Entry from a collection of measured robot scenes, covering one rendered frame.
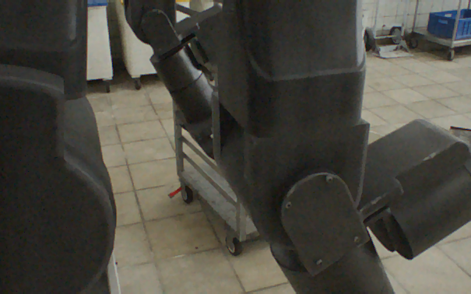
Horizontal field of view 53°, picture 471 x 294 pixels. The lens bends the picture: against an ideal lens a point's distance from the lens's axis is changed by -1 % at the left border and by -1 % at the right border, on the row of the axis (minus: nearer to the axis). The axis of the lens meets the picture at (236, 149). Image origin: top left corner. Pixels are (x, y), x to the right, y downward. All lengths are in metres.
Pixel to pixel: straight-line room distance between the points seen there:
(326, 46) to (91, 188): 0.11
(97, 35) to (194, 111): 3.22
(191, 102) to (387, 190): 0.45
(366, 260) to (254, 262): 1.80
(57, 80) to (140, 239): 2.08
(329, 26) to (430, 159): 0.11
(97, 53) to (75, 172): 3.74
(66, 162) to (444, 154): 0.20
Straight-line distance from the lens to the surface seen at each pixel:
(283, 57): 0.20
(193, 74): 0.66
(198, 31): 0.66
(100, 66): 3.95
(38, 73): 0.17
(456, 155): 0.29
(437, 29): 5.41
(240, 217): 1.92
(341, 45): 0.21
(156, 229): 2.29
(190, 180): 2.35
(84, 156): 0.18
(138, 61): 3.96
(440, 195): 0.29
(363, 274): 0.29
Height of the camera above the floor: 1.34
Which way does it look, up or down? 27 degrees down
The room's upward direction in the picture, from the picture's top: straight up
